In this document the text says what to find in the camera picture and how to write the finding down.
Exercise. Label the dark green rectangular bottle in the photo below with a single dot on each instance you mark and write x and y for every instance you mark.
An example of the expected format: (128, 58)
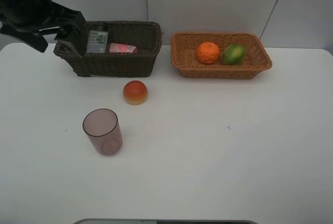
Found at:
(97, 39)

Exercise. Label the orange round bread bun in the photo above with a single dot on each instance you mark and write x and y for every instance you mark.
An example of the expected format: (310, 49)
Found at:
(135, 92)

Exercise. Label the translucent purple plastic cup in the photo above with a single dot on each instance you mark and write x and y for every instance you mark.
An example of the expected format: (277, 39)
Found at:
(103, 130)

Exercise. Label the green lime fruit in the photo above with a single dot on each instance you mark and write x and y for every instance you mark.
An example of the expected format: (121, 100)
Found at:
(234, 54)

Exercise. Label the orange wicker basket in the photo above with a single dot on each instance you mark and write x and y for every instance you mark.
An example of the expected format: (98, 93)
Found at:
(184, 55)

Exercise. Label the orange tangerine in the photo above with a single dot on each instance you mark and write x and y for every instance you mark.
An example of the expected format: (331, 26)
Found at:
(208, 53)

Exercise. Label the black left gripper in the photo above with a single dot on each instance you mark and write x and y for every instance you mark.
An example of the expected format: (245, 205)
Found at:
(28, 20)

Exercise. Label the pink spray bottle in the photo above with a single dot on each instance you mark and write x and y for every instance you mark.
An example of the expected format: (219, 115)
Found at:
(121, 48)

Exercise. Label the dark brown wicker basket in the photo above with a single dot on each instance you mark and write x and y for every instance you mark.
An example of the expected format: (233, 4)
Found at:
(146, 36)

